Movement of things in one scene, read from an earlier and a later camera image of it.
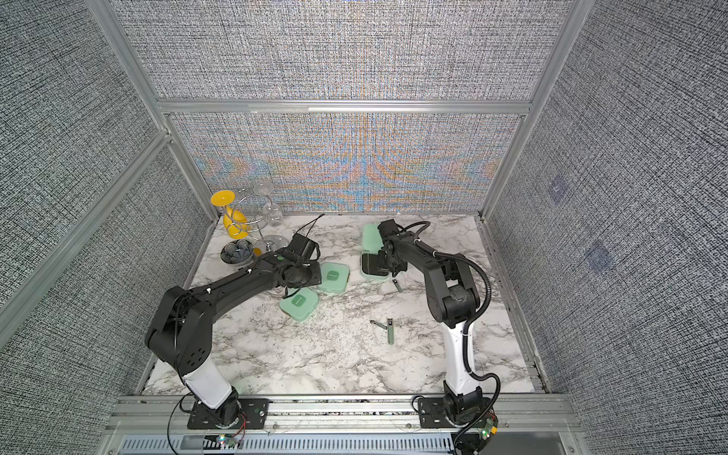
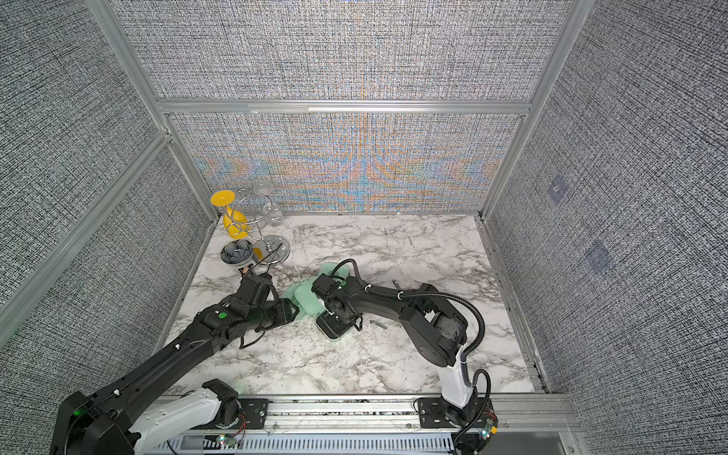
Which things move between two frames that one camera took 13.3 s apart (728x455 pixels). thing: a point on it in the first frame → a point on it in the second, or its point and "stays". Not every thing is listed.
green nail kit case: x=372 y=245 → x=307 y=301
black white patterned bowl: x=237 y=251 stays
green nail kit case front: x=300 y=304 stays
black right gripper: x=398 y=267 → x=334 y=329
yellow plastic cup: x=235 y=222 stays
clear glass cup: x=272 y=215 stays
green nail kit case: x=334 y=278 stays
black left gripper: x=315 y=265 → x=285 y=313
